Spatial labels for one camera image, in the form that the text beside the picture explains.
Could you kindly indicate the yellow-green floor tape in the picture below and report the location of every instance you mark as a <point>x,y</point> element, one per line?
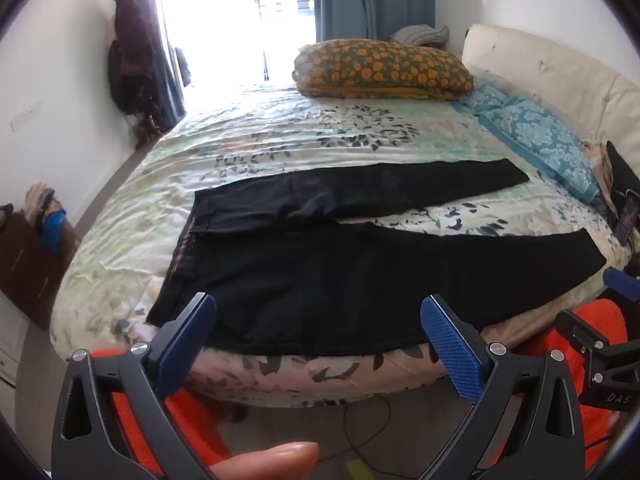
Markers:
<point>360,471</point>

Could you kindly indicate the dark blue curtain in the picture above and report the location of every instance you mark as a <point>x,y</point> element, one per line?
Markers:
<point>167,75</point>

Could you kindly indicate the brown wooden cabinet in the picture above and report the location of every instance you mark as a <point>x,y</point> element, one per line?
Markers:
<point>30,270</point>

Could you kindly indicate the orange fleece cloth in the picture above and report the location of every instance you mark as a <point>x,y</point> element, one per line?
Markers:
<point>150,435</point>
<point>595,320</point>

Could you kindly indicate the blue patterned pillow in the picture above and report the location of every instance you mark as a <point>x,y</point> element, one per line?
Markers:
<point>540,135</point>

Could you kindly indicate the blue cloth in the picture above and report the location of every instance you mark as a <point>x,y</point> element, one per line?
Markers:
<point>54,230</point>

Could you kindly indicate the person's left hand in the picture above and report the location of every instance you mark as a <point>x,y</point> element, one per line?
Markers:
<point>270,460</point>

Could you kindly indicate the cream padded headboard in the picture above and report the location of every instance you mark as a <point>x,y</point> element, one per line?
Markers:
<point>550,65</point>

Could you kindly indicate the grey striped pillow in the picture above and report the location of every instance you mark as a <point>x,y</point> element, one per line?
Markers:
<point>420,35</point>

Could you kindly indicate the smartphone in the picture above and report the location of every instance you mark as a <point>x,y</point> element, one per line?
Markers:
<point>629,222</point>

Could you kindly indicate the white drawer unit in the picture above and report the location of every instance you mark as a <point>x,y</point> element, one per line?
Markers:
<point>10,340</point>

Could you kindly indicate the orange spotted pillow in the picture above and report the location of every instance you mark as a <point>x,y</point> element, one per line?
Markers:
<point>385,67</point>

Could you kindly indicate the dark bag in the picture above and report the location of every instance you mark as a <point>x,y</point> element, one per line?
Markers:
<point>622,170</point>

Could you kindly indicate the bed with floral sheet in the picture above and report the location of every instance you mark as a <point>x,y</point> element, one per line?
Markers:
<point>300,125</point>

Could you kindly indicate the black pants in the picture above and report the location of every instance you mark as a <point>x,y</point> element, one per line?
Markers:
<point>325,280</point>

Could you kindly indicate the dark hanging clothes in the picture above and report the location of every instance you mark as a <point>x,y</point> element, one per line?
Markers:
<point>131,60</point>

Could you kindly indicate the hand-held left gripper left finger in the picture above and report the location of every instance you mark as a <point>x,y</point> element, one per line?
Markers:
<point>187,345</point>

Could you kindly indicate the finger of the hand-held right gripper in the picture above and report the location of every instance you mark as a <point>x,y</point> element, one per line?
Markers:
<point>592,345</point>
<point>620,282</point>

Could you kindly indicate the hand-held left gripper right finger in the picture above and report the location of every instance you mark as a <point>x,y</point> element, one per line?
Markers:
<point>452,355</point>

